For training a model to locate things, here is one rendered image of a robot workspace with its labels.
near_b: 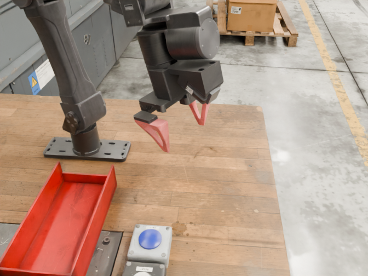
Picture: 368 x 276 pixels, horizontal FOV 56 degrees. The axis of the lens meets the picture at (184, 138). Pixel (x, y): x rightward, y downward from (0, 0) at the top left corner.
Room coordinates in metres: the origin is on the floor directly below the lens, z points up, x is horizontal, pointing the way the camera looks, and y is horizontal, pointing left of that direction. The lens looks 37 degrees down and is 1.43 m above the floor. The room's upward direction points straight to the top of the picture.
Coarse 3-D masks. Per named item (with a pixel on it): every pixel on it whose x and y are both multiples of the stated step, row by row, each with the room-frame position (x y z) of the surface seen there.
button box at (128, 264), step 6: (126, 264) 0.32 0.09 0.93; (132, 264) 0.32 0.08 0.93; (138, 264) 0.32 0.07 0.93; (144, 264) 0.32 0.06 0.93; (150, 264) 0.32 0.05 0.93; (156, 264) 0.32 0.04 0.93; (162, 264) 0.32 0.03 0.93; (126, 270) 0.31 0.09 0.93; (132, 270) 0.31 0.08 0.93; (138, 270) 0.31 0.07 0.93; (144, 270) 0.31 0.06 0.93; (150, 270) 0.31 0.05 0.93; (156, 270) 0.31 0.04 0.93; (162, 270) 0.31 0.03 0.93
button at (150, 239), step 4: (144, 232) 0.38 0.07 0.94; (148, 232) 0.38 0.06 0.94; (152, 232) 0.38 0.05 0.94; (156, 232) 0.38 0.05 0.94; (140, 236) 0.37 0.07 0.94; (144, 236) 0.37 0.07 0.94; (148, 236) 0.37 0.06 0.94; (152, 236) 0.37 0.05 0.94; (156, 236) 0.37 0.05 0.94; (160, 236) 0.37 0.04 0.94; (140, 240) 0.36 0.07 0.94; (144, 240) 0.36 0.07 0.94; (148, 240) 0.36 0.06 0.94; (152, 240) 0.36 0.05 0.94; (156, 240) 0.36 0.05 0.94; (160, 240) 0.36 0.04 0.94; (140, 244) 0.36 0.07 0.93; (144, 244) 0.36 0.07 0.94; (148, 244) 0.36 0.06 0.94; (152, 244) 0.36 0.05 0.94; (156, 244) 0.36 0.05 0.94; (144, 248) 0.35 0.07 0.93; (148, 248) 0.35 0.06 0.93; (152, 248) 0.35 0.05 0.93
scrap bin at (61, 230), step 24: (48, 192) 0.47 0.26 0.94; (72, 192) 0.51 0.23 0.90; (96, 192) 0.51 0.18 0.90; (48, 216) 0.44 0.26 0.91; (72, 216) 0.44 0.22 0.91; (96, 216) 0.41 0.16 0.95; (24, 240) 0.37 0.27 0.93; (48, 240) 0.39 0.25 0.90; (72, 240) 0.39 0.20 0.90; (96, 240) 0.38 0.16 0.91; (0, 264) 0.30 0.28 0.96; (24, 264) 0.34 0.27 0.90; (48, 264) 0.34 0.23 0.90; (72, 264) 0.34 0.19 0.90
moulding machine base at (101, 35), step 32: (0, 0) 1.68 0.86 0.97; (64, 0) 2.21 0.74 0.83; (96, 0) 2.68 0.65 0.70; (0, 32) 1.55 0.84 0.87; (32, 32) 1.79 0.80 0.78; (96, 32) 2.61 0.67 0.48; (128, 32) 3.37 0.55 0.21; (0, 64) 1.48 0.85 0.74; (32, 64) 1.71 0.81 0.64; (96, 64) 2.51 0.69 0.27
